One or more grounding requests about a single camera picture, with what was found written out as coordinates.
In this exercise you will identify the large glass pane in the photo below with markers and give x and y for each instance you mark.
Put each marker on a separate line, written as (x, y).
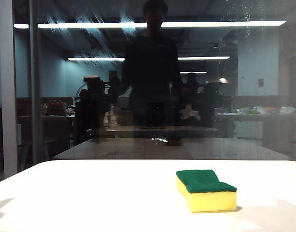
(259, 60)

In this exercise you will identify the yellow sponge green scouring pad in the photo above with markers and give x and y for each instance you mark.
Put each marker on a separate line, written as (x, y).
(211, 200)

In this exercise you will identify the white vertical frame post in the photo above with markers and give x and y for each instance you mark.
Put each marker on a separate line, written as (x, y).
(8, 96)

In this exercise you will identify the grey vertical window mullion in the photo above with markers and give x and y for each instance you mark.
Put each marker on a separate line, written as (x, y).
(35, 96)

